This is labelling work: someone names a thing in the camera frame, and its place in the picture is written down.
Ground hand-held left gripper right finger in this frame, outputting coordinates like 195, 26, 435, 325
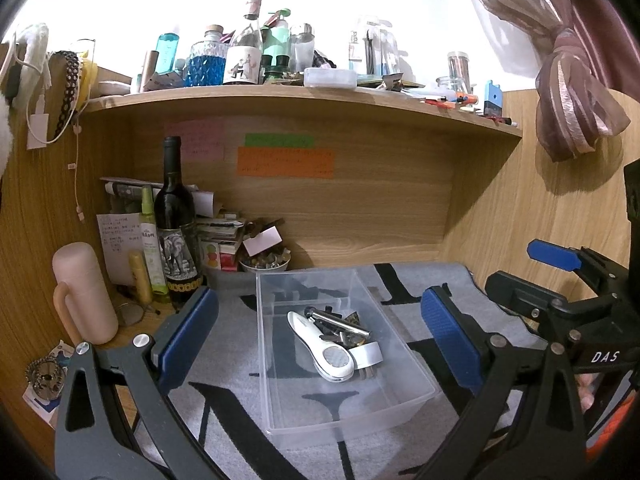
405, 284, 588, 480

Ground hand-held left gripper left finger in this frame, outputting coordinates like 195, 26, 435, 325
52, 285, 231, 480

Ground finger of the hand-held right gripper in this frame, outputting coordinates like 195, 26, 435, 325
484, 270, 570, 334
528, 240, 630, 297

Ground white plug adapter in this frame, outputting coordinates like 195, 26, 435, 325
347, 341, 385, 380

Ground silver metal cylinder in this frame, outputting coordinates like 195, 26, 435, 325
305, 306, 371, 341

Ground white handheld device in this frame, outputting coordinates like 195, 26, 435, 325
287, 311, 357, 384

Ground clear plastic box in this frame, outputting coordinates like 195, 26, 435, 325
256, 266, 441, 437

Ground grey black printed mat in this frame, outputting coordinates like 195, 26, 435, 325
135, 262, 551, 480

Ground thin rimmed glasses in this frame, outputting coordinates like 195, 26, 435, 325
116, 302, 162, 326

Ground yellow tube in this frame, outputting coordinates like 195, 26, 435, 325
128, 251, 154, 309

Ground green spray bottle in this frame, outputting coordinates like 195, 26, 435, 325
140, 186, 171, 304

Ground stack of small boxes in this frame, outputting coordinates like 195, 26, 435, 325
197, 212, 247, 274

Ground orange cloth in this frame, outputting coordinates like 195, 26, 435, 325
582, 395, 640, 462

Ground bowl of small things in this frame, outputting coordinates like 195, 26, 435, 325
238, 246, 292, 274

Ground dark wine bottle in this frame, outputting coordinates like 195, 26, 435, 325
153, 136, 202, 311

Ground white handwritten paper note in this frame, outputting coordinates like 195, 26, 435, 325
96, 212, 144, 286

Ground pale pink paper card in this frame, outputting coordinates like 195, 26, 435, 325
242, 226, 284, 256

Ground metal gear on card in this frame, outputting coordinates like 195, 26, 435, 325
22, 342, 76, 429

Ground rolled printed paper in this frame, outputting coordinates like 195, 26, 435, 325
104, 181, 217, 217

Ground blue pencil sharpener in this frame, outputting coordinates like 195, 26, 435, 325
482, 81, 503, 117

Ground mauve striped curtain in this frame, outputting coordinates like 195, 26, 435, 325
450, 0, 632, 162

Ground pink sticky note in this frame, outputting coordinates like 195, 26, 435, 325
165, 119, 226, 161

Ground orange sticky note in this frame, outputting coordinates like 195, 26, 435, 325
236, 147, 335, 180

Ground tall glass jar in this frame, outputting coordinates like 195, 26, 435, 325
446, 51, 474, 94

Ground green sticky note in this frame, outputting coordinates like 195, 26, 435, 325
244, 133, 316, 149

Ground wooden shelf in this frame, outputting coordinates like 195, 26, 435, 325
80, 83, 524, 139

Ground cardboard tube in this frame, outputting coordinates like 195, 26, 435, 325
140, 51, 159, 92

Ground blue faceted glass bottle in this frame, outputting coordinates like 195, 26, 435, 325
186, 25, 229, 89

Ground toothbrush blister pack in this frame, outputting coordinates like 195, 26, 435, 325
347, 15, 401, 79

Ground clear bottle with picture label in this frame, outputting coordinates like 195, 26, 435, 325
223, 0, 265, 86

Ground white oval container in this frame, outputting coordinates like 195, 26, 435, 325
304, 67, 359, 90

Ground black lace yellow headband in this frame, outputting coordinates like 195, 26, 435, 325
47, 50, 99, 144

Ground teal plastic bottle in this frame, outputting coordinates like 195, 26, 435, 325
156, 33, 180, 76

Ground clear plastic bottle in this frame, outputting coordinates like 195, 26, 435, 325
289, 23, 316, 74

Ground mint green bottle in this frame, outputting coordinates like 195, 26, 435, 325
261, 8, 292, 81

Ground white plush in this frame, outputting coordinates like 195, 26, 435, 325
0, 22, 51, 171

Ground pink cup with handle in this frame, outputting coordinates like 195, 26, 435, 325
52, 242, 120, 346

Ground white charger with cable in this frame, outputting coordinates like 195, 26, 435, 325
25, 55, 87, 222

